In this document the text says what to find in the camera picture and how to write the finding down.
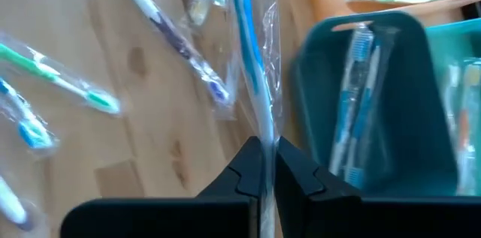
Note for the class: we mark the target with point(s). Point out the wrapped purple toothbrush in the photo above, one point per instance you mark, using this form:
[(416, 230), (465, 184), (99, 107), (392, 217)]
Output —
[(11, 204), (169, 31)]

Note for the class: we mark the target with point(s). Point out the blue toothbrush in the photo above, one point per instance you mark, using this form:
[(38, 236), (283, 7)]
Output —
[(30, 129), (370, 110), (250, 43), (355, 80)]

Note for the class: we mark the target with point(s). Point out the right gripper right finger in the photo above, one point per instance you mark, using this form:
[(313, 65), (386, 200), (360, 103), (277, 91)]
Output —
[(376, 219)]

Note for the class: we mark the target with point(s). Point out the light turquoise plastic bin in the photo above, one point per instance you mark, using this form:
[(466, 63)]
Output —
[(451, 46)]

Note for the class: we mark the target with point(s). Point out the orange toothbrush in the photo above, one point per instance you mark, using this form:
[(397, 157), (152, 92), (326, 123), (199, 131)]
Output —
[(198, 9), (469, 129)]

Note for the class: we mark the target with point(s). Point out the small dark teal bin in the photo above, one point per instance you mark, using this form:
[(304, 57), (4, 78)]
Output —
[(413, 118)]

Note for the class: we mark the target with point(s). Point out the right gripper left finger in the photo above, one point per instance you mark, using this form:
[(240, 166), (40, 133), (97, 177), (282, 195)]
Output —
[(169, 219)]

